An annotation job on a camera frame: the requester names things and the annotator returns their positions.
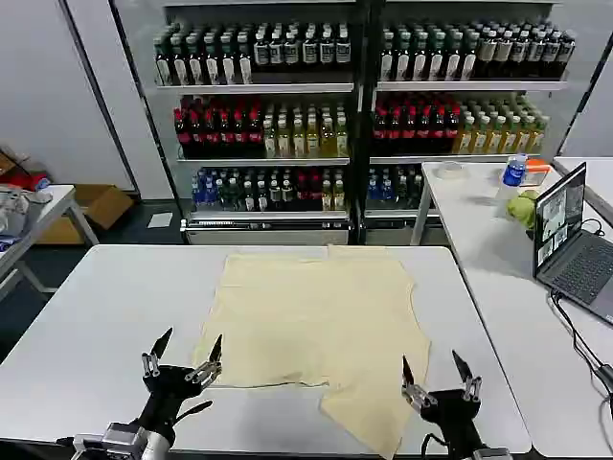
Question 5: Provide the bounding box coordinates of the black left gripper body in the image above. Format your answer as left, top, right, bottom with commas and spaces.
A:
137, 364, 204, 443

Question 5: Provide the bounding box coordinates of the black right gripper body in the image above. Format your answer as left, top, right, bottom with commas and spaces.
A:
420, 388, 483, 454

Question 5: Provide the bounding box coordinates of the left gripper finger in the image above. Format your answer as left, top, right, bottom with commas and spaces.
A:
184, 333, 224, 388
141, 327, 174, 380

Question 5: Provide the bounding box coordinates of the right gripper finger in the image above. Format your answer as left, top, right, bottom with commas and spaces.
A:
400, 355, 439, 414
451, 349, 484, 403

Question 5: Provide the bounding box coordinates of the cream yellow shirt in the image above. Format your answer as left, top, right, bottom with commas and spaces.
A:
192, 244, 432, 460

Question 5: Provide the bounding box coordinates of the grey open laptop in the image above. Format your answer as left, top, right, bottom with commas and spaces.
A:
533, 161, 613, 326

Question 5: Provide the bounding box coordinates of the brown cardboard box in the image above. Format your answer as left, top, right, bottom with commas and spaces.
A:
36, 183, 135, 245

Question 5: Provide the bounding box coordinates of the small white table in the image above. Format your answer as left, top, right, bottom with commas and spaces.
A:
0, 184, 100, 302

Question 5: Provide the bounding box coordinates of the green cloth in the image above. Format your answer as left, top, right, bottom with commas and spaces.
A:
506, 189, 541, 232

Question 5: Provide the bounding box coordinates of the grey cloth pile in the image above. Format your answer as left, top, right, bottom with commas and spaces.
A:
0, 186, 54, 239

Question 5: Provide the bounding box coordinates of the clear bottle blue label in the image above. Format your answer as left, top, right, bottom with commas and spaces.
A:
495, 151, 530, 219

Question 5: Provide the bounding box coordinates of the clear tape roll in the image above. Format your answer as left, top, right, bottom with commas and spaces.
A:
435, 161, 473, 180

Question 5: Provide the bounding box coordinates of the red bag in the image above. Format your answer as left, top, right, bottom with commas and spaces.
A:
0, 170, 52, 193

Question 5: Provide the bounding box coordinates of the orange and white box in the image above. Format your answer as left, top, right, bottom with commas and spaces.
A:
523, 157, 562, 188

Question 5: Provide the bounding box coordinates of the shelf rack with bottles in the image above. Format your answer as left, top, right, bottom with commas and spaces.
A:
151, 0, 361, 246
359, 0, 578, 246

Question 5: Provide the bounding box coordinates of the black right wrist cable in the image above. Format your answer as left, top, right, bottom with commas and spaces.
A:
420, 432, 449, 460

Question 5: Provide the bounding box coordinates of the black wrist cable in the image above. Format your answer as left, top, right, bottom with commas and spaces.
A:
172, 400, 214, 426
420, 432, 449, 460

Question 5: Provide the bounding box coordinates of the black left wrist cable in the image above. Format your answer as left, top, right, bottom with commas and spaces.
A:
172, 400, 214, 426

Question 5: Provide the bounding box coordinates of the black laptop power cable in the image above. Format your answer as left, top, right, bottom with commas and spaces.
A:
549, 287, 605, 373

